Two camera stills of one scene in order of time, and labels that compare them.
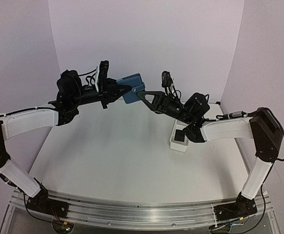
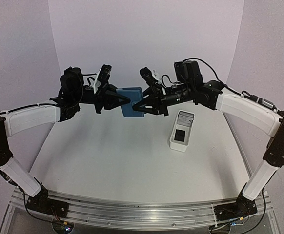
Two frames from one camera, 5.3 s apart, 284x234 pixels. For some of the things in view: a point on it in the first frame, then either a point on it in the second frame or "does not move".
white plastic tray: x=178 y=140 does not move
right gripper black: x=164 y=102 -> x=160 y=105
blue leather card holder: x=135 y=82 -> x=134 y=94
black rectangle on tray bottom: x=179 y=135 does not move
